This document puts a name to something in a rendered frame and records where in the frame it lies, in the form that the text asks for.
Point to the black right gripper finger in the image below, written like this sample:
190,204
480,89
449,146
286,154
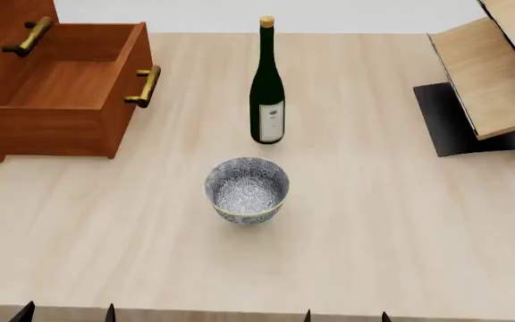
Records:
385,318
307,317

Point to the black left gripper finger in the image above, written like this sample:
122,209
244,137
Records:
24,314
111,315

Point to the dark green wine bottle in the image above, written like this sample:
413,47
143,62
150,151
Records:
266,97

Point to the brown wooden open drawer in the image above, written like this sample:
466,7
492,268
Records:
65,87

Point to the blue white patterned bowl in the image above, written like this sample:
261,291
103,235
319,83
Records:
246,191

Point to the wooden rack with black base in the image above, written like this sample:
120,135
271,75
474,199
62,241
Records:
490,80

